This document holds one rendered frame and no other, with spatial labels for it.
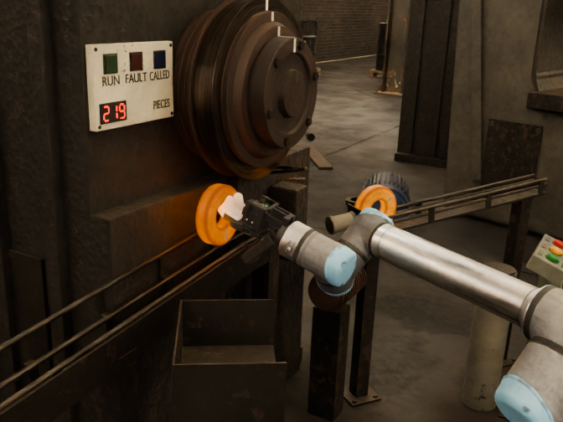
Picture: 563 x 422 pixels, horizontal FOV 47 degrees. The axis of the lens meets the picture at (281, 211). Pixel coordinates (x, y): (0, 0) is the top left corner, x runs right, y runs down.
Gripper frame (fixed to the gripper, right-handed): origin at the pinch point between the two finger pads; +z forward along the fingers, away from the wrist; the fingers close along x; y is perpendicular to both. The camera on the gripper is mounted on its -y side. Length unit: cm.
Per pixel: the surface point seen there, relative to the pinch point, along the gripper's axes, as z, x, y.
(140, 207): 10.0, 18.0, -0.1
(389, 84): 253, -867, -143
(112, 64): 21.4, 22.7, 30.7
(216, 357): -24.1, 26.0, -18.0
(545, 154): -46, -282, -18
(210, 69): 10.5, 2.3, 32.1
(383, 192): -20, -65, -2
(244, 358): -29.0, 23.0, -16.5
